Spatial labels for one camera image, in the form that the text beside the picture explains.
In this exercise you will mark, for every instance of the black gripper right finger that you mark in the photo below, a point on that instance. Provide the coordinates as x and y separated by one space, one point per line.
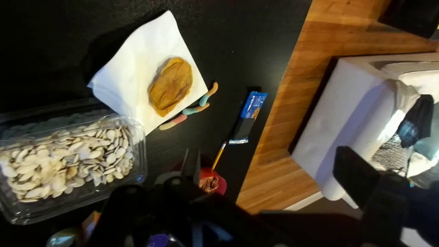
385 206

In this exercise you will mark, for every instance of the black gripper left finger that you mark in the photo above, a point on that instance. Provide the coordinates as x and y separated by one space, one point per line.
119 219

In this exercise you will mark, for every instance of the golden brown pastry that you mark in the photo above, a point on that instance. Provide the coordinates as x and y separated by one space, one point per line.
171 85

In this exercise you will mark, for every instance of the white paper napkin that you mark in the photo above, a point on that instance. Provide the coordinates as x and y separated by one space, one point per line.
132 59

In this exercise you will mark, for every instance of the clear plastic seed container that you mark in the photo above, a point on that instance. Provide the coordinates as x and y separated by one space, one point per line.
64 159

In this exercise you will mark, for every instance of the black cloth item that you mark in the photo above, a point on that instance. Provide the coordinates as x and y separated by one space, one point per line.
419 118

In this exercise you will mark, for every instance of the red bowl with snacks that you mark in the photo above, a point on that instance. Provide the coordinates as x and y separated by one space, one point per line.
215 181

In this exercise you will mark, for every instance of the orange pencil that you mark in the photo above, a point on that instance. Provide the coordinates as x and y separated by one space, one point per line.
219 155

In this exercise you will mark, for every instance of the blue snack bar wrapper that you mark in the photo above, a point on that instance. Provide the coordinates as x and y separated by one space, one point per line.
249 114

